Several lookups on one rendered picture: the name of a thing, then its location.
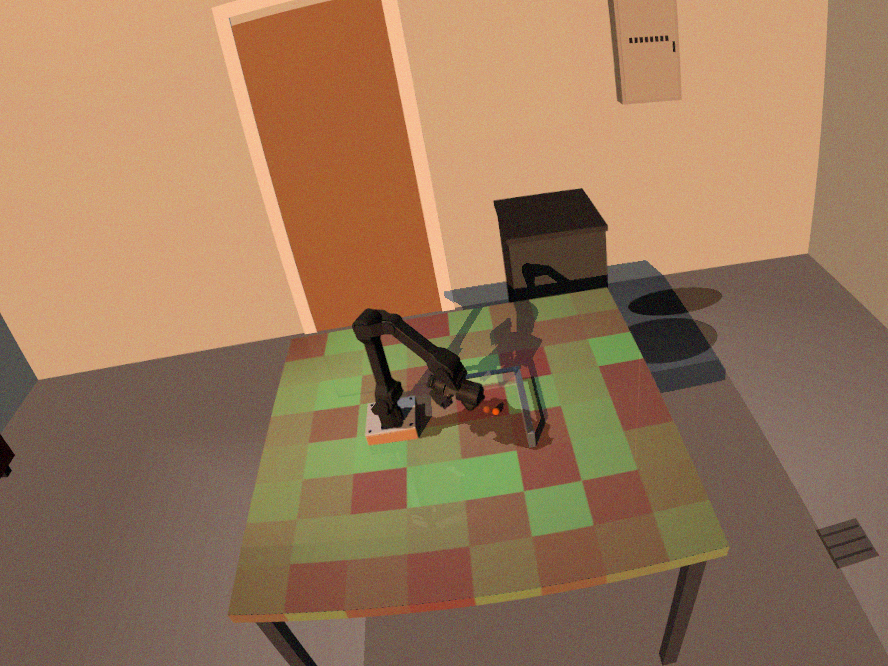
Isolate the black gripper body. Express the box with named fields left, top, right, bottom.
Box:
left=454, top=371, right=485, bottom=411

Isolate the clear grey l-shaped low wall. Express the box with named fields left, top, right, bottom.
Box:
left=466, top=372, right=526, bottom=423

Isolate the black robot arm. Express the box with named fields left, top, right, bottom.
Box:
left=352, top=308, right=484, bottom=429

